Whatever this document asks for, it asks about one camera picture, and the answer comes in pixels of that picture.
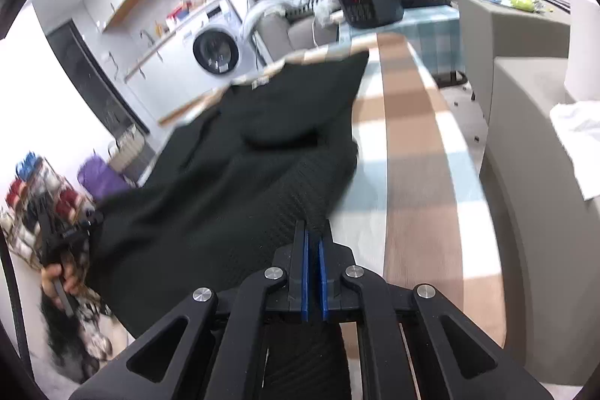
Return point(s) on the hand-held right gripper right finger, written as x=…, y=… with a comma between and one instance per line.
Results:
x=323, y=280

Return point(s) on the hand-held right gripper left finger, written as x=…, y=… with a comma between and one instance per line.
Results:
x=304, y=273

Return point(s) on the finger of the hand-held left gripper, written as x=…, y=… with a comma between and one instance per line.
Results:
x=89, y=224

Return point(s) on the black knit garment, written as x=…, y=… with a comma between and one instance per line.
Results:
x=234, y=175

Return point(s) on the person's left hand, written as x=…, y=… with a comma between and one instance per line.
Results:
x=74, y=278

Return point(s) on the cluttered storage rack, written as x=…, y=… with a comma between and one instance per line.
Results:
x=28, y=212

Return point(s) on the purple bag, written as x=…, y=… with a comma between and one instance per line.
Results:
x=101, y=179

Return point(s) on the woven laundry basket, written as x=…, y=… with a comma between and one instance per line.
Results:
x=129, y=147

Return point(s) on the black white patterned cloth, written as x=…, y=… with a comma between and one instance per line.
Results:
x=93, y=325

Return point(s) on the checked blanket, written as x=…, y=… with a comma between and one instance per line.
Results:
x=412, y=175

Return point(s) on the white kitchen counter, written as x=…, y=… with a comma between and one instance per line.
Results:
x=173, y=48

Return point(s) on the white washing machine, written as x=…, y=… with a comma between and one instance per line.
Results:
x=215, y=48

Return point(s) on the grey cube ottoman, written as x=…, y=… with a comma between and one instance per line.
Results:
x=529, y=194
x=515, y=34

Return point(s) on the light grey garment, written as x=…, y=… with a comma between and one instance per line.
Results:
x=255, y=13

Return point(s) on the pale beige garment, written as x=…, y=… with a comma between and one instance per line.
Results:
x=326, y=8

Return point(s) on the teal checked tablecloth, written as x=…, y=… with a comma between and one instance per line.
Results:
x=431, y=34

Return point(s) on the black electric pressure cooker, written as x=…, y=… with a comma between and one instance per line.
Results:
x=370, y=1

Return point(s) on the white crumpled cloth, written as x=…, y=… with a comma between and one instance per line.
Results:
x=579, y=137

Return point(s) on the white paper towel roll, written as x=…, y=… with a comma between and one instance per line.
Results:
x=583, y=48

